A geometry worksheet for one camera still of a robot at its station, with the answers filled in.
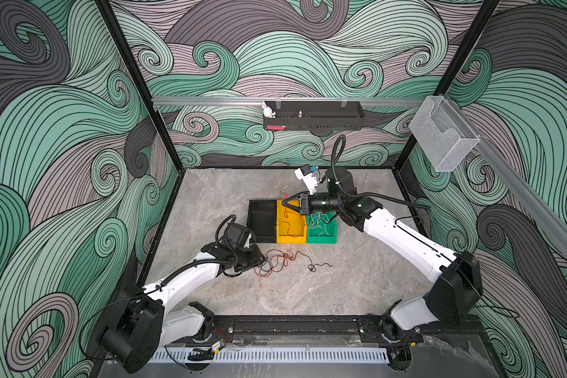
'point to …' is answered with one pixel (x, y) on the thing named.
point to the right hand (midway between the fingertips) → (283, 204)
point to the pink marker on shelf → (276, 127)
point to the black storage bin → (262, 220)
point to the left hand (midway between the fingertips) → (264, 258)
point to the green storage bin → (321, 227)
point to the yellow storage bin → (291, 225)
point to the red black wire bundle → (276, 261)
